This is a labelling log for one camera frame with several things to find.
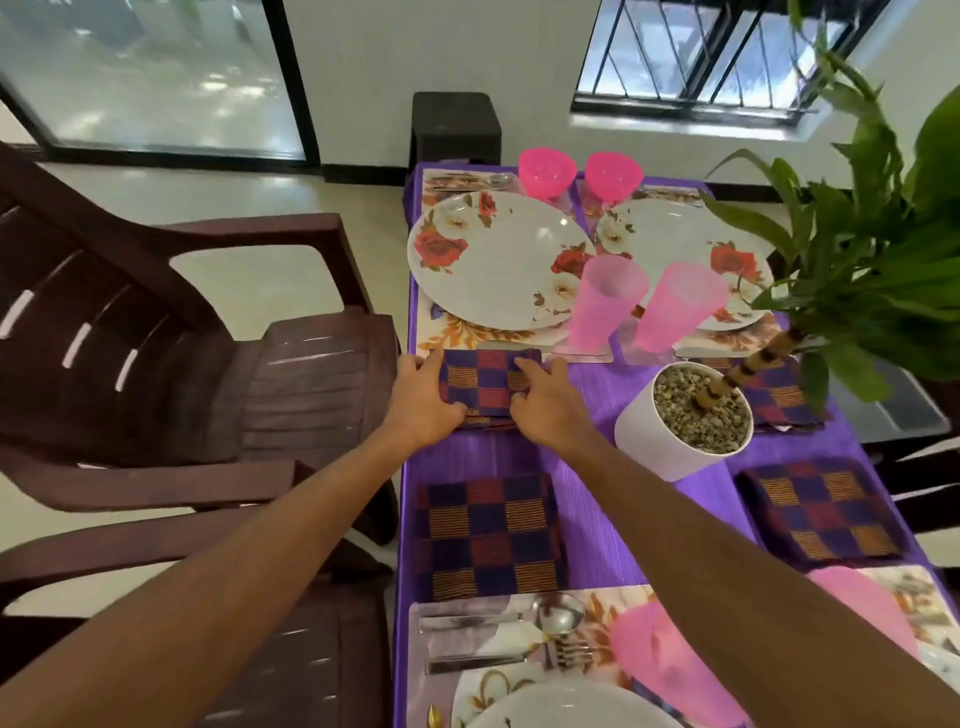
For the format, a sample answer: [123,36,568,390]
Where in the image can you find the dark brown plastic stool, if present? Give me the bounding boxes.
[410,91,503,171]

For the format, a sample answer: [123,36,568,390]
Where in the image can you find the person's left hand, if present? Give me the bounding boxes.
[382,348,471,452]

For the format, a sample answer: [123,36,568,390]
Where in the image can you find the brown plastic armchair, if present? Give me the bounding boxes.
[0,141,400,544]
[862,390,960,560]
[0,507,396,728]

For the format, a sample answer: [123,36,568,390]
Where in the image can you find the person's left forearm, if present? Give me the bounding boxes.
[0,421,421,728]

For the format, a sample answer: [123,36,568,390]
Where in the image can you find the pink plastic bowl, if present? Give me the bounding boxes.
[517,147,579,201]
[584,151,645,204]

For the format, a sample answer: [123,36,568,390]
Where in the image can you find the person's right hand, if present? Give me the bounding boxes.
[509,356,598,453]

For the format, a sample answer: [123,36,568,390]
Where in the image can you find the purple tablecloth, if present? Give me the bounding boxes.
[392,160,948,728]

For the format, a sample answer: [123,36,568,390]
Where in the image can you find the window with black grille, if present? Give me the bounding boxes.
[571,0,895,127]

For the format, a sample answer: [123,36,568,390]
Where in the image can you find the green leafy plant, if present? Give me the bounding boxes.
[693,0,960,415]

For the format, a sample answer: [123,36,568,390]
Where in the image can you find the pink plastic tumbler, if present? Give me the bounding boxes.
[608,598,753,728]
[632,261,731,355]
[567,255,651,355]
[805,565,921,663]

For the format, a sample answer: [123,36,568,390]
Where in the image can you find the person's right forearm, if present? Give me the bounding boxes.
[567,427,960,728]

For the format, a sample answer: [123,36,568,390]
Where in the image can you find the silver spoon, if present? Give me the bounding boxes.
[427,172,520,192]
[417,594,587,636]

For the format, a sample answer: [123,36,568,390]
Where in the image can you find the white floral dinner plate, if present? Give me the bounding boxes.
[463,678,685,728]
[407,190,597,332]
[595,196,778,333]
[918,641,960,694]

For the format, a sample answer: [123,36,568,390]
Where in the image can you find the black framed glass door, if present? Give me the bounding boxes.
[0,0,322,172]

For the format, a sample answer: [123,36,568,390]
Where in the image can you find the floral placemat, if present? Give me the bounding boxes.
[581,180,785,360]
[407,585,655,728]
[414,168,615,366]
[858,564,960,680]

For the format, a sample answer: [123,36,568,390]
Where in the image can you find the checkered purple cloth napkin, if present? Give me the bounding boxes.
[738,358,828,435]
[737,457,910,573]
[437,348,554,430]
[414,472,569,603]

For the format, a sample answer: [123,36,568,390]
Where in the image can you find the silver fork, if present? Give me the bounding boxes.
[425,639,603,677]

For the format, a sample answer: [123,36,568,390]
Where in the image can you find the white pot with pebbles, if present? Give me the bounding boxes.
[614,361,756,483]

